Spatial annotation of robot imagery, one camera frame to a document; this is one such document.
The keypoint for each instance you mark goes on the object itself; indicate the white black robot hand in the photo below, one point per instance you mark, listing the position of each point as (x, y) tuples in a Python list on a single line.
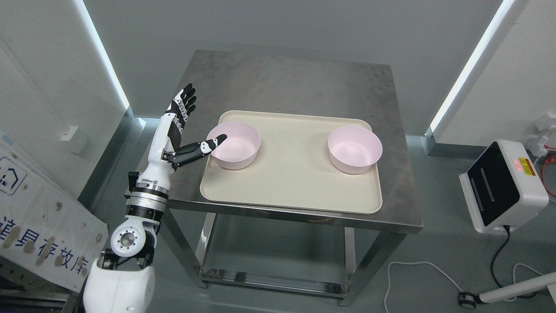
[(166, 153)]

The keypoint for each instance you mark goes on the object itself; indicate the pink bowl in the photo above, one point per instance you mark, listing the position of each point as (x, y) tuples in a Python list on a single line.
[(354, 149), (240, 147)]

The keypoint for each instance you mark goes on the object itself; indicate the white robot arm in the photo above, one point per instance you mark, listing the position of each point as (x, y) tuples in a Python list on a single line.
[(122, 279)]

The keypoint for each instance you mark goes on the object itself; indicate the beige plastic tray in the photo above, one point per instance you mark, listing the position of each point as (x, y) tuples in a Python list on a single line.
[(292, 168)]

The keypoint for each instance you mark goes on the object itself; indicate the white sign board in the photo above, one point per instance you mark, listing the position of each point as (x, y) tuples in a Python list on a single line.
[(43, 228)]

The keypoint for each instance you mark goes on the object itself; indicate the stainless steel table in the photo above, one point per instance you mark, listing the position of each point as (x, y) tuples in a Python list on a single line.
[(287, 255)]

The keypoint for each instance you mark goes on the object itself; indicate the white stand leg with caster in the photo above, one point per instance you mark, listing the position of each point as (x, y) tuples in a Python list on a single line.
[(471, 300)]

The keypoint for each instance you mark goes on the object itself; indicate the white black box device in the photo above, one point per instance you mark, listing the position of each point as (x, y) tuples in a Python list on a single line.
[(502, 189)]

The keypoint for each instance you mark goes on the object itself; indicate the white wall socket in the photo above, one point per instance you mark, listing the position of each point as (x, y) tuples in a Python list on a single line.
[(75, 140)]

